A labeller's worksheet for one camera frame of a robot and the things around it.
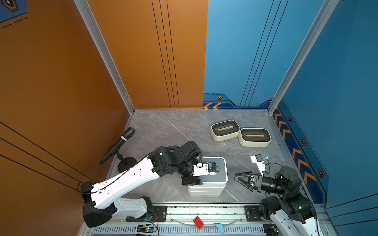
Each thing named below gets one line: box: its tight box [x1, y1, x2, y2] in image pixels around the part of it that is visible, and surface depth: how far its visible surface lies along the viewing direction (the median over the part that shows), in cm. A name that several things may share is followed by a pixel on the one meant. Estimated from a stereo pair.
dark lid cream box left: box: [210, 119, 241, 142], surface depth 103 cm
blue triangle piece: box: [214, 223, 224, 235], surface depth 69 cm
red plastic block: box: [192, 215, 205, 230], surface depth 71 cm
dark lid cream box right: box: [238, 127, 272, 148], surface depth 101 cm
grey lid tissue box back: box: [187, 185, 226, 194], surface depth 70 cm
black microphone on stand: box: [99, 126, 138, 174], surface depth 75 cm
